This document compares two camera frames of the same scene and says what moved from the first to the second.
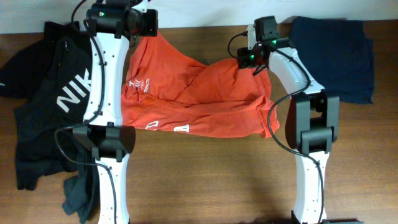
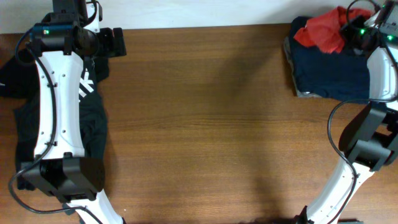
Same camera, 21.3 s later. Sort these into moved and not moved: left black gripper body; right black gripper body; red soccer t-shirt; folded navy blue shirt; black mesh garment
Moved: left black gripper body; right black gripper body; red soccer t-shirt
Not moved: folded navy blue shirt; black mesh garment
